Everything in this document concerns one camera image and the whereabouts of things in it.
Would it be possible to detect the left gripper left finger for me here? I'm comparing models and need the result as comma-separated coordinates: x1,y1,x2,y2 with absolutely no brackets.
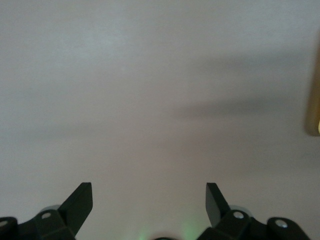
0,182,94,240

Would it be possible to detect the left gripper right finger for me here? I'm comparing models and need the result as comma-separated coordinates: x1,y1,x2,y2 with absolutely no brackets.
199,182,311,240

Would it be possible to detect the yellow plastic tray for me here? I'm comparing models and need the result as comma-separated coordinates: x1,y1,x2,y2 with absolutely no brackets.
303,32,320,137

